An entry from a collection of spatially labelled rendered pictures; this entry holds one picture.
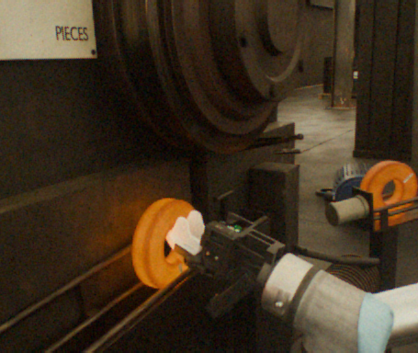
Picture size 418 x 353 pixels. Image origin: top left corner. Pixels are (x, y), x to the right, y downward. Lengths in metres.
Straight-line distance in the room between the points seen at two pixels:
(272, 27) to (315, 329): 0.46
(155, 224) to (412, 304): 0.42
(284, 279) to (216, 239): 0.12
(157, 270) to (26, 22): 0.42
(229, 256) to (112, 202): 0.21
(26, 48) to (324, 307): 0.53
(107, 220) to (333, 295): 0.36
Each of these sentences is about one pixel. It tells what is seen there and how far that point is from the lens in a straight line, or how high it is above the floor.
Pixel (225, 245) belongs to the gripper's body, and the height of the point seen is 0.78.
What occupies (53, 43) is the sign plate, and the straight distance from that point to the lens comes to 0.73.
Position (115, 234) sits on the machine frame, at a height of 0.78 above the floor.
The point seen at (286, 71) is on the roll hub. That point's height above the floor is 1.02.
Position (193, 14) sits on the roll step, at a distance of 0.70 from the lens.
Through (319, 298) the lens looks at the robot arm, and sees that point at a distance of 0.65.
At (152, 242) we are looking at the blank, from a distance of 0.74.
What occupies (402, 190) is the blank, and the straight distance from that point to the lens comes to 1.29.
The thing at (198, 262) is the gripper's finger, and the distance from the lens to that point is 0.72.
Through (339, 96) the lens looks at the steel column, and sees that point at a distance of 9.79.
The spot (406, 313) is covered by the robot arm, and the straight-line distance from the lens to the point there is 0.80.
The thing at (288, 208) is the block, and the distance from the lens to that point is 1.09.
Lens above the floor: 1.05
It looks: 14 degrees down
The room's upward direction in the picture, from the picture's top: 2 degrees counter-clockwise
